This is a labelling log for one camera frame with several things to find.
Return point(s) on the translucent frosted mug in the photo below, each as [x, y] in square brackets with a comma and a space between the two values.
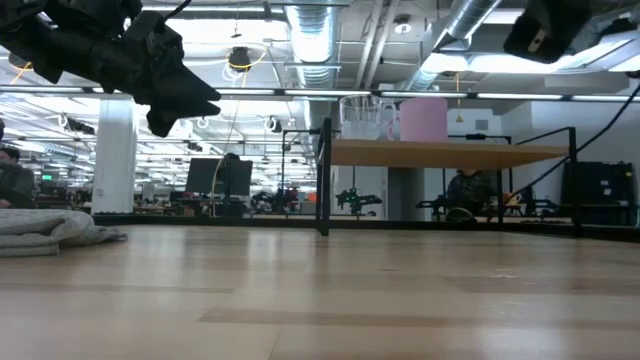
[360, 125]

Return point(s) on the silver ventilation duct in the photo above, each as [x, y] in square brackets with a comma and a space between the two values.
[465, 20]
[312, 50]

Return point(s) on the black cabinet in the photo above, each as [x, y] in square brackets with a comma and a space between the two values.
[600, 192]

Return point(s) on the white pillar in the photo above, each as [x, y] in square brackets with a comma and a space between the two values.
[114, 160]

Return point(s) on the black ceiling device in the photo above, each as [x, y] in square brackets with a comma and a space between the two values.
[240, 57]

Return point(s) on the grey folded cloth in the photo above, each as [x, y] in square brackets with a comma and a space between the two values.
[40, 230]

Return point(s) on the black monitor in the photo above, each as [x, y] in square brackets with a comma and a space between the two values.
[200, 175]

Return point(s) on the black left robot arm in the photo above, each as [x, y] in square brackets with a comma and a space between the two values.
[40, 35]

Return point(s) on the wooden shelf with black frame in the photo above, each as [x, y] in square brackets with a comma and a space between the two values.
[475, 155]

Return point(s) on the pink mug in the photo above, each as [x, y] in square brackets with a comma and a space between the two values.
[425, 120]

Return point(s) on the person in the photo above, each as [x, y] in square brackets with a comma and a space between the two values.
[467, 192]
[17, 185]

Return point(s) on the black table edge rail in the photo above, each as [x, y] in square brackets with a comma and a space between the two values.
[150, 220]

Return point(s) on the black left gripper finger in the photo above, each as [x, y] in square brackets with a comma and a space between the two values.
[175, 115]
[187, 90]

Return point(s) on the small background robot arm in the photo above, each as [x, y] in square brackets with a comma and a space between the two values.
[356, 199]

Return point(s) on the green exit sign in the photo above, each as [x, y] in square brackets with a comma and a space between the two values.
[47, 177]

